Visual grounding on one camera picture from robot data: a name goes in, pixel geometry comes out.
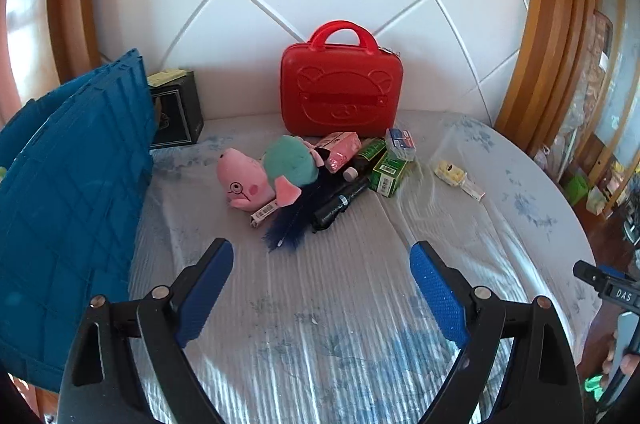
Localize pink pig plush toy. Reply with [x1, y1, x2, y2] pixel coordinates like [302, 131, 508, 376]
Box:
[216, 135, 326, 211]

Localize dark blue feather wand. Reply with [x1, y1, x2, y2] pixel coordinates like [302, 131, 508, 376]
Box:
[264, 169, 331, 253]

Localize small barcode box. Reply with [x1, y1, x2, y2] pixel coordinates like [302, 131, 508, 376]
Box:
[250, 199, 281, 229]

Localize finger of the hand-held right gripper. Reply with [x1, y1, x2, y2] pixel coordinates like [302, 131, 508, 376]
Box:
[573, 260, 604, 295]

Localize small white red box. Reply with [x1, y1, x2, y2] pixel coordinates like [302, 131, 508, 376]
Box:
[460, 181, 487, 202]

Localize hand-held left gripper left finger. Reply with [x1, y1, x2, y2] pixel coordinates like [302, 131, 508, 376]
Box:
[59, 238, 236, 424]

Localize black folding umbrella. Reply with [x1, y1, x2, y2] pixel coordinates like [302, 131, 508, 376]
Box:
[311, 178, 371, 233]

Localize blue plastic crate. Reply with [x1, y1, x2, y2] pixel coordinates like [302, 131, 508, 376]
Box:
[0, 48, 156, 392]

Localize person's right hand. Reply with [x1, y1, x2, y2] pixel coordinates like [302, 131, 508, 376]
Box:
[602, 333, 621, 377]

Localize red carry case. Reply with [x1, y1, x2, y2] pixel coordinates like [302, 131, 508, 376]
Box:
[280, 20, 405, 138]

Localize white floral bed sheet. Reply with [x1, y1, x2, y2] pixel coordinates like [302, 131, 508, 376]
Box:
[127, 111, 598, 424]

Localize dark glass bottle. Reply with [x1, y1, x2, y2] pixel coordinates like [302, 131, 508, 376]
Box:
[342, 138, 388, 182]

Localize green plastic bag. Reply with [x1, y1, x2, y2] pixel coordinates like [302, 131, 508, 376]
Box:
[567, 176, 593, 205]

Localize green medicine box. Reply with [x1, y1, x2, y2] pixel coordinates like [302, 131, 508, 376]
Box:
[367, 151, 408, 197]

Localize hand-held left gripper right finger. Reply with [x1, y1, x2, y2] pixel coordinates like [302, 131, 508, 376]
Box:
[409, 240, 586, 424]

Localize black cardboard box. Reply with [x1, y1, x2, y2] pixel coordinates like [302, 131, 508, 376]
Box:
[147, 71, 205, 149]

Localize pink tissue pack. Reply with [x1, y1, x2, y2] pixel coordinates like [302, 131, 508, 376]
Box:
[320, 131, 362, 172]

